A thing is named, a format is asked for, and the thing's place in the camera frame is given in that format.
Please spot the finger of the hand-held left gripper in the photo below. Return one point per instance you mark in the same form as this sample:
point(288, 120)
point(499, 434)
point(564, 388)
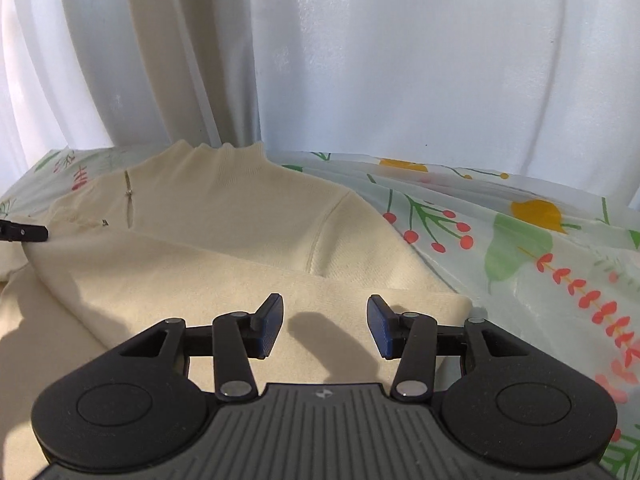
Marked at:
point(25, 232)

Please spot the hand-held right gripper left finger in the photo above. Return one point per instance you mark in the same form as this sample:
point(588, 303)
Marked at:
point(269, 332)

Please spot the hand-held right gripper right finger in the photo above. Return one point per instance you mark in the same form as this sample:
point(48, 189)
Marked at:
point(381, 330)

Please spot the cream knit sweater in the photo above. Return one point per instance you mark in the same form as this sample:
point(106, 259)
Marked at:
point(200, 240)

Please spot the floral printed bed sheet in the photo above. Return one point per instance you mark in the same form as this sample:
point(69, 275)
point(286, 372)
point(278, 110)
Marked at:
point(540, 260)

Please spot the cream curtain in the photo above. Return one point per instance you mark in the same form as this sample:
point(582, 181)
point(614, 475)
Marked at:
point(195, 50)

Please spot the white sheer curtain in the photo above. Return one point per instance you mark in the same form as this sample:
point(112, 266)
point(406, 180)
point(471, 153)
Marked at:
point(400, 60)

